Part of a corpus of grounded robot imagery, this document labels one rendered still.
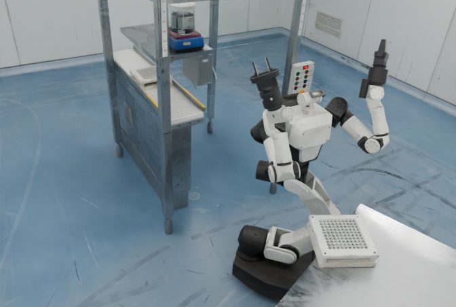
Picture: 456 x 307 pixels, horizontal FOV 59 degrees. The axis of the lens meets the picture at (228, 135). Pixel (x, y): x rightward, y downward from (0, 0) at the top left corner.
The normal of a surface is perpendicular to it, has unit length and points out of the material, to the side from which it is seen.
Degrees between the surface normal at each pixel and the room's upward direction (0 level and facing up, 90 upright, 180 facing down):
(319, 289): 0
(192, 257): 0
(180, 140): 90
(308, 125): 45
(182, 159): 90
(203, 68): 90
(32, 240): 0
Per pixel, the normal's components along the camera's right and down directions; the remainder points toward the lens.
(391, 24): -0.84, 0.25
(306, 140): 0.47, 0.49
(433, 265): 0.05, -0.85
